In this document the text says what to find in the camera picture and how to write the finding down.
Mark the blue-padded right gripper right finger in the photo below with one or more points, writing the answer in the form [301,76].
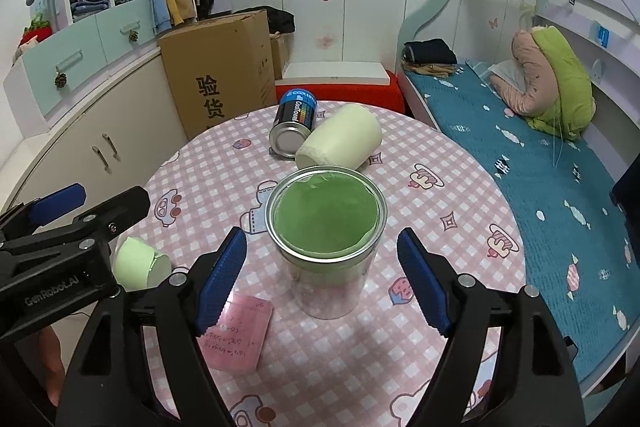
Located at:
[534,382]

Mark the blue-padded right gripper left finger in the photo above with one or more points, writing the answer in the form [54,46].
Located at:
[109,383]

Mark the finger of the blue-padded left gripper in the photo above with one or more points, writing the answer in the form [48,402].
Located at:
[106,220]
[25,218]

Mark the green pink labelled tin can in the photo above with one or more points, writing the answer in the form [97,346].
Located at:
[326,223]

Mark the small light green cup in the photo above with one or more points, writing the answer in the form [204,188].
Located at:
[139,266]

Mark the pink cup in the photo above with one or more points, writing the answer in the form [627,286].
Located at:
[234,344]

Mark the cream white cup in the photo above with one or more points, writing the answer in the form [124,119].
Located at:
[345,139]

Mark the person's hand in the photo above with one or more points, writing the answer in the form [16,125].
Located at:
[42,354]

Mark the white low cabinet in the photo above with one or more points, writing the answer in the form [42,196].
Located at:
[114,138]

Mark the teal candy-print mattress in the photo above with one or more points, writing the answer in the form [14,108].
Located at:
[576,247]

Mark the large cardboard box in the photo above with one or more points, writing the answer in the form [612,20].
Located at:
[219,69]

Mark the red strawberry plush toy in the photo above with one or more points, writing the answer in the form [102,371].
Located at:
[39,29]

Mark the blue battery-print can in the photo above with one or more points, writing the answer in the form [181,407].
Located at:
[293,123]

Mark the dark hanging garment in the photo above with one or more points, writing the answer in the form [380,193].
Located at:
[625,194]

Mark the black clothes on box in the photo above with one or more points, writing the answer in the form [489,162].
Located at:
[279,21]

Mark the red bench with white top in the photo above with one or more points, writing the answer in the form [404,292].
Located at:
[359,82]

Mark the green and pink rolled quilt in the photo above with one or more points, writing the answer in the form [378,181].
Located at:
[558,99]

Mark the white pillow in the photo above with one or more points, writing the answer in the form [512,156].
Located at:
[510,72]

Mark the folded dark clothes pile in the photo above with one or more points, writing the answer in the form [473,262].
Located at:
[430,58]

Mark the small blue box on shelf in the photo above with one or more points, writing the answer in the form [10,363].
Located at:
[603,35]

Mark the teal bunk bed frame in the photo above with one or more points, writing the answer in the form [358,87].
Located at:
[482,31]

